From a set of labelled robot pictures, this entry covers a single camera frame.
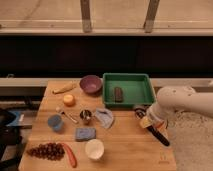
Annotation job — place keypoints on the blue cup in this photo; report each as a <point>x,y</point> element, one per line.
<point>55,122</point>

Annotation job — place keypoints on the bunch of dark grapes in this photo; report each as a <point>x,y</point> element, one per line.
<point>49,151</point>

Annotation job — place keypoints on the small metal cup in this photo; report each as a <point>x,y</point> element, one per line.
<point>86,116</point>

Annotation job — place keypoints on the metal spoon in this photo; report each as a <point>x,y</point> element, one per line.
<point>62,112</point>

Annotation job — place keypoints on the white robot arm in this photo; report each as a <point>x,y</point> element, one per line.
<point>170,99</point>

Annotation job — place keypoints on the brown block in tray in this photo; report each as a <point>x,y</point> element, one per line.
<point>118,94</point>

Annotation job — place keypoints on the red bowl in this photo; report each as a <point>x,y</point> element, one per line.
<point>160,126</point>

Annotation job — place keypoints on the purple bowl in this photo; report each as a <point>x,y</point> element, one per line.
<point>90,84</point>

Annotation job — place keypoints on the green plastic tray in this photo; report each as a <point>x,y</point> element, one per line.
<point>136,88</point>

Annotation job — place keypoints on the blue sponge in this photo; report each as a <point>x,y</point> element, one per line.
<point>84,134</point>

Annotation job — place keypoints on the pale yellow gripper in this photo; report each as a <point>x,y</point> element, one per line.
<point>145,122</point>

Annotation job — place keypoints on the grey blue cloth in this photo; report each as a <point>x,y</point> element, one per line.
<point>105,116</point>

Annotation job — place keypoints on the small orange yellow cup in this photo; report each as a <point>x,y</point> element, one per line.
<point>69,100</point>

